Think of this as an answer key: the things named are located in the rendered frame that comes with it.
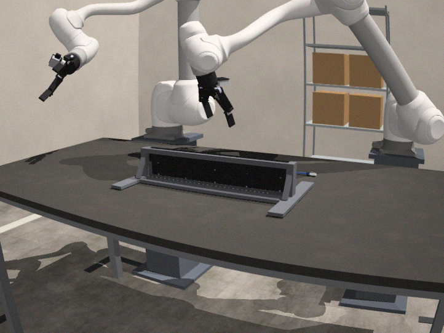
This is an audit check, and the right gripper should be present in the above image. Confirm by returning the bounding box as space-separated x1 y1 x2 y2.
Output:
39 54 80 102

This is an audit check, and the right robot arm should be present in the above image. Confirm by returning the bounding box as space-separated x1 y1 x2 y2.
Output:
49 0 213 140

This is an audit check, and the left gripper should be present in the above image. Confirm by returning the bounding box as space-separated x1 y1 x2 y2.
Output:
196 71 235 127

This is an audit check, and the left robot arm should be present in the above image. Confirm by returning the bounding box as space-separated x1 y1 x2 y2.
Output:
179 0 444 156

